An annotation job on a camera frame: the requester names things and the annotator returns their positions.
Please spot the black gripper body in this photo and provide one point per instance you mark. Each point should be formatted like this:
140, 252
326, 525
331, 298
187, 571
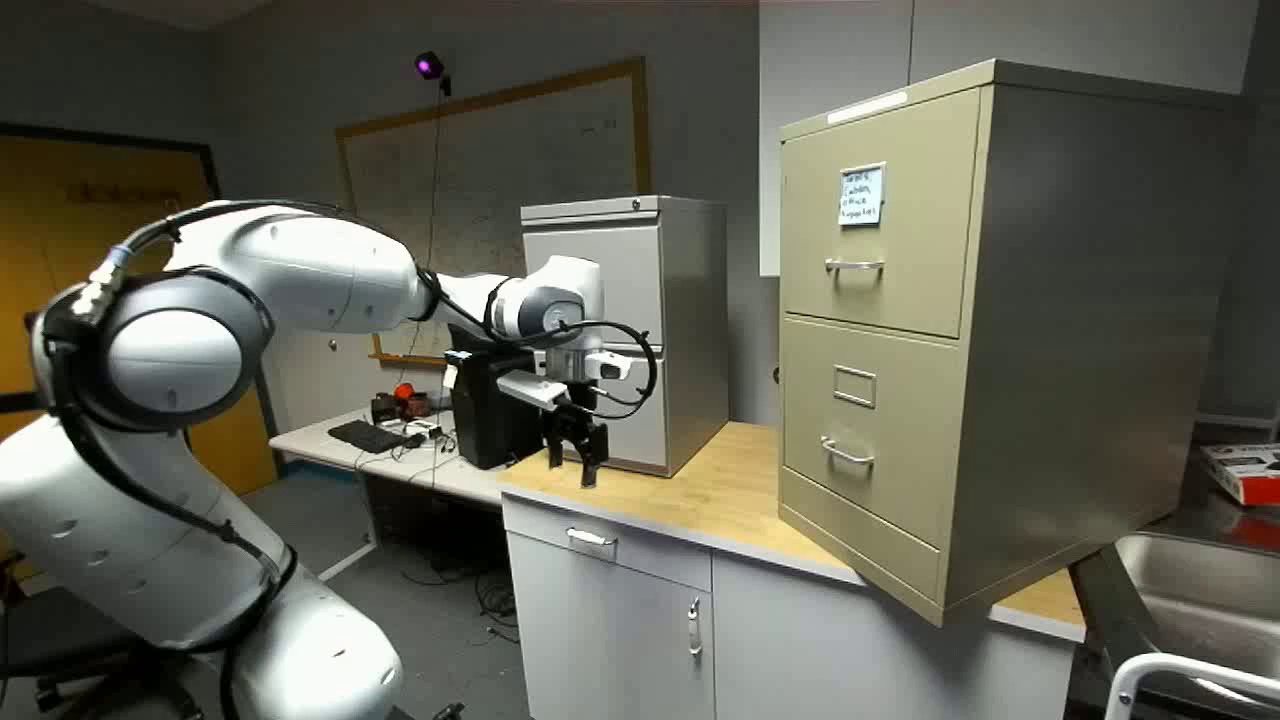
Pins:
576, 418

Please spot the beige drawer with label holder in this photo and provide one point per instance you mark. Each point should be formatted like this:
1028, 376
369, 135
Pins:
906, 425

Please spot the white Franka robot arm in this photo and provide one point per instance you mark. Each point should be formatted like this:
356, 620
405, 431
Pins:
321, 275

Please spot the base cabinet drawer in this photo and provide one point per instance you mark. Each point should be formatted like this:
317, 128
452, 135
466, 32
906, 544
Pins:
642, 541

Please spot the grey metal filing cabinet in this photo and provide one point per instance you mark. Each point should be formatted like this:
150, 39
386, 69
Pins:
682, 335

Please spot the base cabinet door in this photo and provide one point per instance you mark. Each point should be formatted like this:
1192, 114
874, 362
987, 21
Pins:
601, 642

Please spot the white base cabinet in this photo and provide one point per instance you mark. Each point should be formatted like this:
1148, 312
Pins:
824, 652

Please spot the beige drawer with white label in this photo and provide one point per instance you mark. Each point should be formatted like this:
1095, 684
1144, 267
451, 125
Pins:
923, 144

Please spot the beige metal filing cabinet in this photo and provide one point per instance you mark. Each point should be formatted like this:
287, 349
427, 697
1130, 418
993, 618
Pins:
1095, 335

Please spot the black computer box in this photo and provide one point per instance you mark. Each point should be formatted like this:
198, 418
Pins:
484, 425

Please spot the red tool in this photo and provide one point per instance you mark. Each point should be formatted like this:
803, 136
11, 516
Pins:
400, 402

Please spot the black keyboard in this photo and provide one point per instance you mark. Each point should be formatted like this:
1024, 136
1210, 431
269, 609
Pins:
365, 437

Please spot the wood-framed whiteboard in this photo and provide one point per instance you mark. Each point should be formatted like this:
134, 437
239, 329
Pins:
533, 144

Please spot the white paper label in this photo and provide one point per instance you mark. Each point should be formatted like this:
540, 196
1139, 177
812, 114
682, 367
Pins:
862, 193

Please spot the yellow door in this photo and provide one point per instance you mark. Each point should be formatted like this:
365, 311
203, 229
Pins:
65, 213

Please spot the steel sink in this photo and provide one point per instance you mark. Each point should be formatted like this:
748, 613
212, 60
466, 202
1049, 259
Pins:
1201, 587

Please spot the red and white box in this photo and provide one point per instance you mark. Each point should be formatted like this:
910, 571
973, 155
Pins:
1244, 474

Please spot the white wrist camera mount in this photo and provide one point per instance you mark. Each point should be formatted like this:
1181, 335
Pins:
611, 367

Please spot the purple-lit camera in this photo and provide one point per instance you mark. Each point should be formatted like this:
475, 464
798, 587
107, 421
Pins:
430, 67

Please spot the white tube frame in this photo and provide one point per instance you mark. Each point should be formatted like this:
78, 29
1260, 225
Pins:
1173, 666

